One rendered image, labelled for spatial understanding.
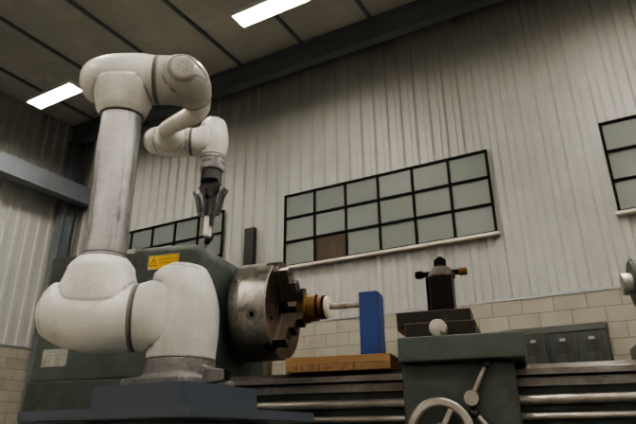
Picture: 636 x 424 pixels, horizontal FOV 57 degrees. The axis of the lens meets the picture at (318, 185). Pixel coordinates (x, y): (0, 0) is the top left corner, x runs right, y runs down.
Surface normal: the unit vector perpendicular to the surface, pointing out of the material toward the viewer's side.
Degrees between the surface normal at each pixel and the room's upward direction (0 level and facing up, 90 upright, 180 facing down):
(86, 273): 90
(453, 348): 90
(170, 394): 90
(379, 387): 90
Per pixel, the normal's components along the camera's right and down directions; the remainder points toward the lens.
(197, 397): 0.88, -0.19
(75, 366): -0.32, -0.38
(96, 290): 0.13, -0.43
